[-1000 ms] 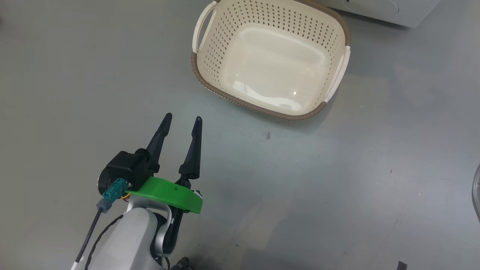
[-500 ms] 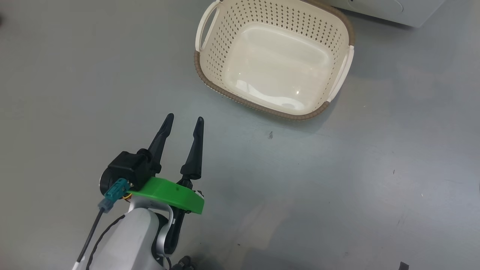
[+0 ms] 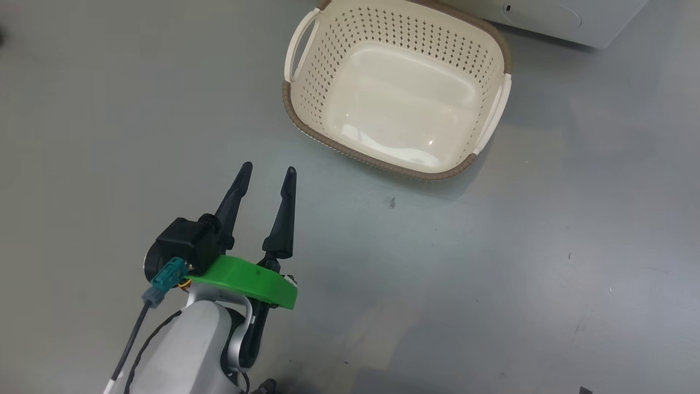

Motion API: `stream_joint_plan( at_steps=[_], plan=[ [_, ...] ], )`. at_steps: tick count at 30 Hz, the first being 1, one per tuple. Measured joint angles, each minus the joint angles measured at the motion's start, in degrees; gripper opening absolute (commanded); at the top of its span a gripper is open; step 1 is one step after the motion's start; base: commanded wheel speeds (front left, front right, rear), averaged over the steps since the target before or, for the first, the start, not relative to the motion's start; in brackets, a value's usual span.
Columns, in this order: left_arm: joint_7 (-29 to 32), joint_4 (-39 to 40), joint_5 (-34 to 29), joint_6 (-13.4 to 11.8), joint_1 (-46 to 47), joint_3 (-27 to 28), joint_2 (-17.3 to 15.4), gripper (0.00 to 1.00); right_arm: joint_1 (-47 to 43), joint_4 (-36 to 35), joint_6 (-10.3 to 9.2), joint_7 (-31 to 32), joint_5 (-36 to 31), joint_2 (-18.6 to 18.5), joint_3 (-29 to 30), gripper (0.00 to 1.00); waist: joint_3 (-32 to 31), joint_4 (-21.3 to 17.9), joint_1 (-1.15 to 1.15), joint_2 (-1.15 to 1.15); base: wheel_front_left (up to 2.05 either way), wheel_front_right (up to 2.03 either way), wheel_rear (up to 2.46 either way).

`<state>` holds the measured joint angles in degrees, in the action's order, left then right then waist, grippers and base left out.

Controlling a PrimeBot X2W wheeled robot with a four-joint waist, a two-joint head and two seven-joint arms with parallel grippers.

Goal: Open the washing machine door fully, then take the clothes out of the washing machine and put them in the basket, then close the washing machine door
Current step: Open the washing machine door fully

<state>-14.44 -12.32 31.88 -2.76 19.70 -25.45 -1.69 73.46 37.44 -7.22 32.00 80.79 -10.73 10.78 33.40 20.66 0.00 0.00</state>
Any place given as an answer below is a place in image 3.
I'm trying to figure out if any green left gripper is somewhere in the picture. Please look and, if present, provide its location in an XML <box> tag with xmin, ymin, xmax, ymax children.
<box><xmin>189</xmin><ymin>161</ymin><xmax>299</xmax><ymax>311</ymax></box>

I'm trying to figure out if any white washing machine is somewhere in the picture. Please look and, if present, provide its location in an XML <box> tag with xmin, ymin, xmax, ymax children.
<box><xmin>437</xmin><ymin>0</ymin><xmax>649</xmax><ymax>50</ymax></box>

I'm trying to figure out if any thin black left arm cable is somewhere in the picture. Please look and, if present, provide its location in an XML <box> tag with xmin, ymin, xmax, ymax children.
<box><xmin>123</xmin><ymin>309</ymin><xmax>184</xmax><ymax>394</ymax></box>

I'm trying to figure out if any cream perforated laundry basket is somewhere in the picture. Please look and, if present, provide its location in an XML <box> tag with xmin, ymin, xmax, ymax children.
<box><xmin>282</xmin><ymin>0</ymin><xmax>514</xmax><ymax>181</ymax></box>

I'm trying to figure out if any left camera cable teal plug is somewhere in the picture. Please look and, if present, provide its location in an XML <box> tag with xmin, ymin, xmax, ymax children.
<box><xmin>104</xmin><ymin>257</ymin><xmax>191</xmax><ymax>394</ymax></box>

